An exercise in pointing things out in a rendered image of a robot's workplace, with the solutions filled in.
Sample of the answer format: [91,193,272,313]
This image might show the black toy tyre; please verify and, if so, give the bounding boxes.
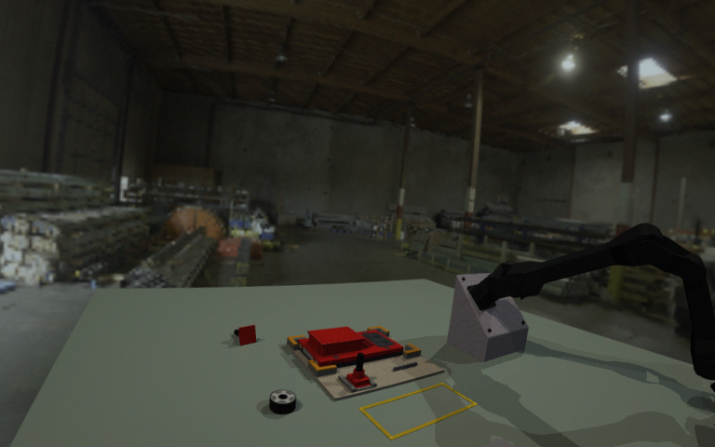
[269,389,296,414]

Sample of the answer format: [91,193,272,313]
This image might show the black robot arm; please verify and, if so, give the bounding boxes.
[467,223,715,380]

